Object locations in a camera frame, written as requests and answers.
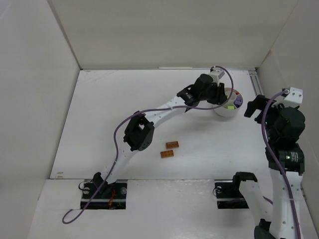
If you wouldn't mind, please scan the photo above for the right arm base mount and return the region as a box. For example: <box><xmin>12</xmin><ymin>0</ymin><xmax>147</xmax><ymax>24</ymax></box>
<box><xmin>212</xmin><ymin>180</ymin><xmax>249</xmax><ymax>209</ymax></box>

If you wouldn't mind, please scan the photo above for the orange 2x4 lego plate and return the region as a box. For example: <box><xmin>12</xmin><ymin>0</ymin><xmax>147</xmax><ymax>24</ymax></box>
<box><xmin>160</xmin><ymin>150</ymin><xmax>174</xmax><ymax>158</ymax></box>

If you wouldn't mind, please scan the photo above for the white divided round container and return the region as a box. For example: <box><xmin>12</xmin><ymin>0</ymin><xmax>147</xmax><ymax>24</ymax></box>
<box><xmin>214</xmin><ymin>88</ymin><xmax>243</xmax><ymax>118</ymax></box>

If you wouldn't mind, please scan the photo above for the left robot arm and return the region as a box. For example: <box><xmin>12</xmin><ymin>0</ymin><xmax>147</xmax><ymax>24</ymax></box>
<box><xmin>92</xmin><ymin>68</ymin><xmax>227</xmax><ymax>197</ymax></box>

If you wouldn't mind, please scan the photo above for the aluminium rail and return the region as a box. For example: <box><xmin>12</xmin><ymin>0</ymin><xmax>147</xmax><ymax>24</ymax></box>
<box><xmin>248</xmin><ymin>70</ymin><xmax>264</xmax><ymax>96</ymax></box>

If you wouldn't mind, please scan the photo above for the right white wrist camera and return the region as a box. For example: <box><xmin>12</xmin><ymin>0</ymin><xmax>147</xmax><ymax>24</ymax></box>
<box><xmin>282</xmin><ymin>87</ymin><xmax>303</xmax><ymax>108</ymax></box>

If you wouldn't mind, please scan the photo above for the purple 2x4 lego brick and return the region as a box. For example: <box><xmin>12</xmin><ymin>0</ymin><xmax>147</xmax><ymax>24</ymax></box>
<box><xmin>234</xmin><ymin>97</ymin><xmax>243</xmax><ymax>108</ymax></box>

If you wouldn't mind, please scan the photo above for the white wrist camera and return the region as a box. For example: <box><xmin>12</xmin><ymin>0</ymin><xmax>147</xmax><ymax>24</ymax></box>
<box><xmin>209</xmin><ymin>67</ymin><xmax>225</xmax><ymax>85</ymax></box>
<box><xmin>282</xmin><ymin>87</ymin><xmax>303</xmax><ymax>108</ymax></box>

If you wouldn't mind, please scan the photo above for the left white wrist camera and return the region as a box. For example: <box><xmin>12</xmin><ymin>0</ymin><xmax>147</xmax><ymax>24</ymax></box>
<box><xmin>209</xmin><ymin>67</ymin><xmax>225</xmax><ymax>85</ymax></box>

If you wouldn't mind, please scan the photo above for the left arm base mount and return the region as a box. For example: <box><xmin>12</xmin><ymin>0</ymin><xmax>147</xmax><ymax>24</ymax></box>
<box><xmin>78</xmin><ymin>180</ymin><xmax>128</xmax><ymax>210</ymax></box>

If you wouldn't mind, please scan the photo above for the orange 2x4 lego brick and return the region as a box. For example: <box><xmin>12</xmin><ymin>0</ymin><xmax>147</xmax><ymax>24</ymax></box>
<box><xmin>165</xmin><ymin>141</ymin><xmax>179</xmax><ymax>149</ymax></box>

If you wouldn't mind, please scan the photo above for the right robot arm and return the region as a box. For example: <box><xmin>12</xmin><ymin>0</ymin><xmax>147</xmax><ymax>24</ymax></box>
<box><xmin>232</xmin><ymin>89</ymin><xmax>306</xmax><ymax>239</ymax></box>

